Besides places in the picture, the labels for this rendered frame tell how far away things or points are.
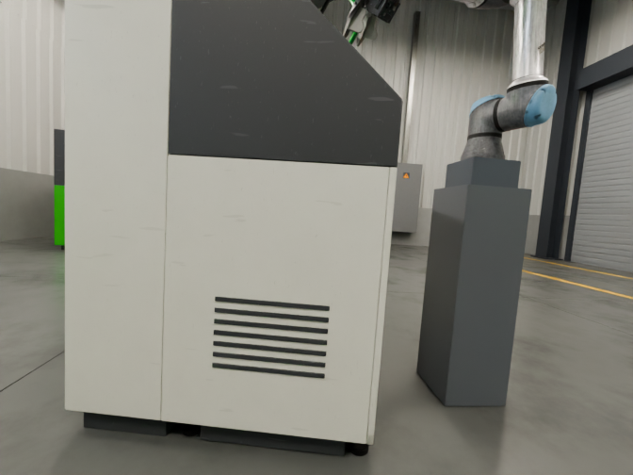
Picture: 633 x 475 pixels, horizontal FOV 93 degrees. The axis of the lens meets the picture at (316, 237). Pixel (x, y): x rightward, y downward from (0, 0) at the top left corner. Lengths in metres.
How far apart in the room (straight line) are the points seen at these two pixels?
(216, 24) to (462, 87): 8.66
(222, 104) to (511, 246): 1.04
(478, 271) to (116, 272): 1.13
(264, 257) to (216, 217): 0.16
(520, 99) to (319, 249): 0.84
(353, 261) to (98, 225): 0.68
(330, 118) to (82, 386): 0.98
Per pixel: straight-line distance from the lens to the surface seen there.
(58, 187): 4.87
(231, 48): 0.89
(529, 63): 1.30
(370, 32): 1.12
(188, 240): 0.84
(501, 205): 1.23
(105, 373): 1.07
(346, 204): 0.75
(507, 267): 1.26
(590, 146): 8.61
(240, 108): 0.83
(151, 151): 0.90
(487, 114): 1.31
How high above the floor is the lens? 0.66
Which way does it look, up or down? 5 degrees down
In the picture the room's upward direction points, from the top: 4 degrees clockwise
